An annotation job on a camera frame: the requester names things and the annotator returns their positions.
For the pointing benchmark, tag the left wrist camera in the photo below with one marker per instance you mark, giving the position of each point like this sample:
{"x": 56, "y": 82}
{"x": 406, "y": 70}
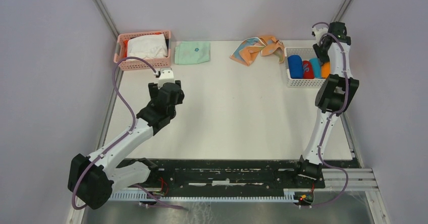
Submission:
{"x": 164, "y": 75}

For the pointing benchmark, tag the blue microfiber towel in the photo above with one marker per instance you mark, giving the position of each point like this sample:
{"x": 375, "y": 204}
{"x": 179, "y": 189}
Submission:
{"x": 295, "y": 65}

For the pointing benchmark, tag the white plastic basket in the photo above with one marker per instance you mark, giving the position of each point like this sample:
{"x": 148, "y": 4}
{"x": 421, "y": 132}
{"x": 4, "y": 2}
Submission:
{"x": 306, "y": 54}

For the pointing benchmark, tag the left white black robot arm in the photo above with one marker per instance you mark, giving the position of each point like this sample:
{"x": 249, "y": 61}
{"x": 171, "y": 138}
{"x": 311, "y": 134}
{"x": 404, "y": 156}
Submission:
{"x": 95, "y": 177}

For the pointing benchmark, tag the red rolled towel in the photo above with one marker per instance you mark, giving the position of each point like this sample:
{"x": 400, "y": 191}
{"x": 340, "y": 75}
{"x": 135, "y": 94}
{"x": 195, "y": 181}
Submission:
{"x": 308, "y": 72}

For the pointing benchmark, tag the patterned peach towel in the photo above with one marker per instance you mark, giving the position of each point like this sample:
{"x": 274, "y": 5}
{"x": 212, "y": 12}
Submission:
{"x": 265, "y": 45}

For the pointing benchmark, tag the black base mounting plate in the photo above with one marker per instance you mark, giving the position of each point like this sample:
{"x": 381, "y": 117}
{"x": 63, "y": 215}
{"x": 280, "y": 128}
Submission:
{"x": 227, "y": 178}

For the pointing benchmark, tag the mint green folded towel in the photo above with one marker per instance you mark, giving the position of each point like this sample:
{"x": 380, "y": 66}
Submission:
{"x": 192, "y": 52}

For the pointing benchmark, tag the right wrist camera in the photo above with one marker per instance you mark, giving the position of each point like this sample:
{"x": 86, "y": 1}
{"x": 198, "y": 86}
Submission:
{"x": 318, "y": 33}

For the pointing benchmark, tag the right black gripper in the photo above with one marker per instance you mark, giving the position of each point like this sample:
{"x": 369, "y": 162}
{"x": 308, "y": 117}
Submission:
{"x": 317, "y": 49}

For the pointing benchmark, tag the light blue rolled towel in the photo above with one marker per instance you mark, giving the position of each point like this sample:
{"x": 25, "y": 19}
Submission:
{"x": 316, "y": 67}

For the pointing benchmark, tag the white slotted cable duct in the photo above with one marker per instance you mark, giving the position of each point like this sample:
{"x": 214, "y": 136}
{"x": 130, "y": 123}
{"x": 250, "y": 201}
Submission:
{"x": 139, "y": 195}

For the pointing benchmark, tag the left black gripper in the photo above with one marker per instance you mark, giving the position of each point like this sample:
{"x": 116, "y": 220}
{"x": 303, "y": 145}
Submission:
{"x": 153, "y": 90}

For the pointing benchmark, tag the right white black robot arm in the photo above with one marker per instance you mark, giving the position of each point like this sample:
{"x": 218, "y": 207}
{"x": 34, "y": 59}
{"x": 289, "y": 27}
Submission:
{"x": 333, "y": 98}

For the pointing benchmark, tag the white towel in pink basket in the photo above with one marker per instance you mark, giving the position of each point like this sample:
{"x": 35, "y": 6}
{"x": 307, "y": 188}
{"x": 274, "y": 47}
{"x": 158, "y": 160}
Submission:
{"x": 148, "y": 47}

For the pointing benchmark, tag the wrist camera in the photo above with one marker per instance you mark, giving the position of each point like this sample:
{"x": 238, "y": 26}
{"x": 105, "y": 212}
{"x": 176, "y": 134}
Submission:
{"x": 318, "y": 33}
{"x": 164, "y": 75}

